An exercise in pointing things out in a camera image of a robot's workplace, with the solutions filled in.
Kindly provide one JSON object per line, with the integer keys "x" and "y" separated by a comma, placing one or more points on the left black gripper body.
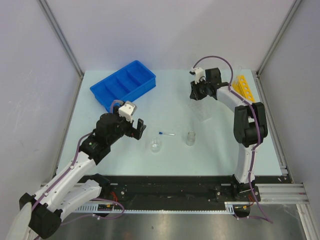
{"x": 123, "y": 127}

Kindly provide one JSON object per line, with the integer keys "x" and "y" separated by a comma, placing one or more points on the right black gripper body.
{"x": 203, "y": 85}

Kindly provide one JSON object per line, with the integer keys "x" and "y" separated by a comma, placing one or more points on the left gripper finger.
{"x": 140, "y": 124}
{"x": 138, "y": 132}

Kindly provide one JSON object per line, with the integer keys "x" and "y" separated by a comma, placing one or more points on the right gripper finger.
{"x": 200, "y": 95}
{"x": 194, "y": 87}

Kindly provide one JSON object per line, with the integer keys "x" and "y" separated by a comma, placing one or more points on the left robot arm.
{"x": 50, "y": 205}

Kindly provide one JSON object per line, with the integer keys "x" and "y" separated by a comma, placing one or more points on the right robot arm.
{"x": 249, "y": 124}

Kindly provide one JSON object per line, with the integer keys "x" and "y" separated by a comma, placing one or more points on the clear plastic well plate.
{"x": 200, "y": 109}

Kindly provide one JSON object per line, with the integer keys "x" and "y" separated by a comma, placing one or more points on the clear glass flask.
{"x": 156, "y": 142}

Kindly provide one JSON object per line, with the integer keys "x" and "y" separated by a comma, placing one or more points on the yellow test tube rack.
{"x": 241, "y": 86}

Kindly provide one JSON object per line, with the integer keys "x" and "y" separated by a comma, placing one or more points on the blue divided plastic bin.
{"x": 127, "y": 84}

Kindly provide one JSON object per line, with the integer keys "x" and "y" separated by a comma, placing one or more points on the clear glass bottle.
{"x": 190, "y": 138}

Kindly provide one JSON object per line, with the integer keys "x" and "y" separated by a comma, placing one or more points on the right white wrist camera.
{"x": 198, "y": 73}

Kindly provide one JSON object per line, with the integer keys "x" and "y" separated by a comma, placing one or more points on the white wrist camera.
{"x": 198, "y": 73}
{"x": 127, "y": 111}

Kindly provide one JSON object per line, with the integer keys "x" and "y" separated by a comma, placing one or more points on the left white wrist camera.
{"x": 127, "y": 111}

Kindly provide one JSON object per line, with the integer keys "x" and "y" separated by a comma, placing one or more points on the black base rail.
{"x": 177, "y": 193}

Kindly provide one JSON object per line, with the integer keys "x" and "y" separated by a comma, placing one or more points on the aluminium frame rail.
{"x": 283, "y": 194}

